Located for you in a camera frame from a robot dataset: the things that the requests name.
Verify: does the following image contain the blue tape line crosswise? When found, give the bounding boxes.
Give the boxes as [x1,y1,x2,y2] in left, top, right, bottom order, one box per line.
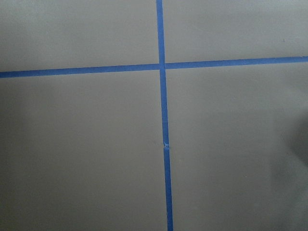
[0,56,308,78]

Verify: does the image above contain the blue tape line lengthwise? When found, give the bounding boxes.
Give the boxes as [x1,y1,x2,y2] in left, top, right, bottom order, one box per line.
[156,0,174,231]

